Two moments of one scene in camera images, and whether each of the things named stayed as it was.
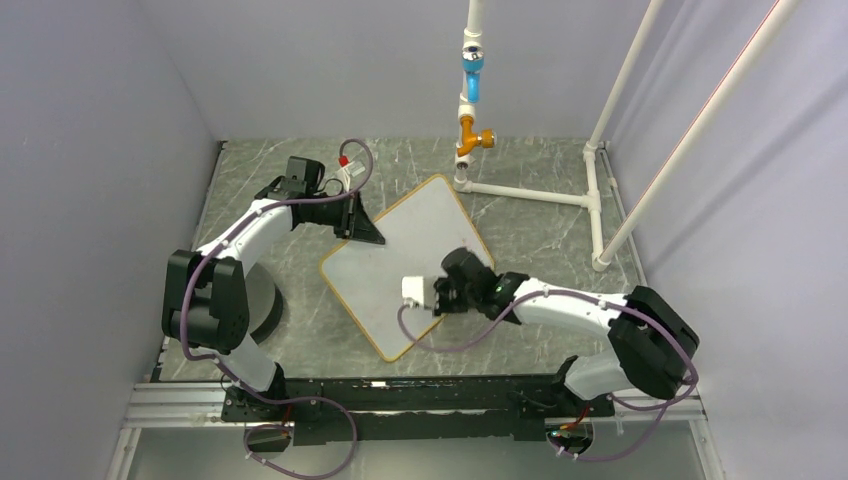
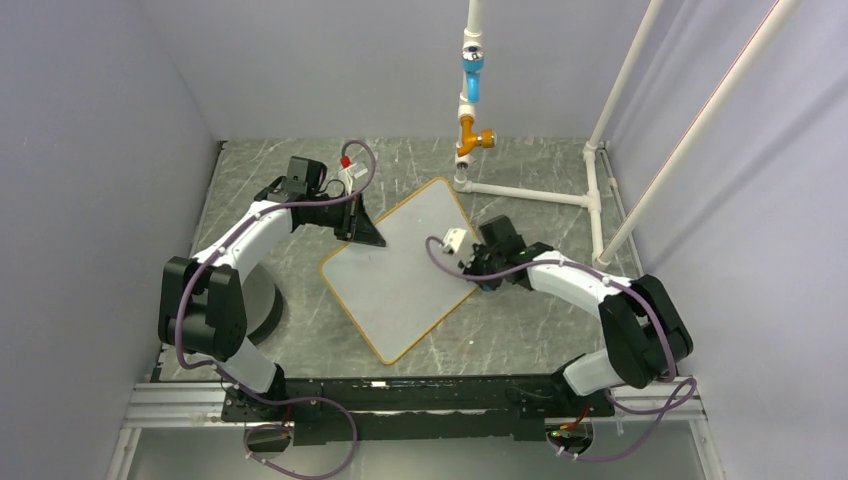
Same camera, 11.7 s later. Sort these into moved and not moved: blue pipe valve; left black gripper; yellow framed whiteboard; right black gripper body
Moved: right black gripper body
Not moved: yellow framed whiteboard; left black gripper; blue pipe valve
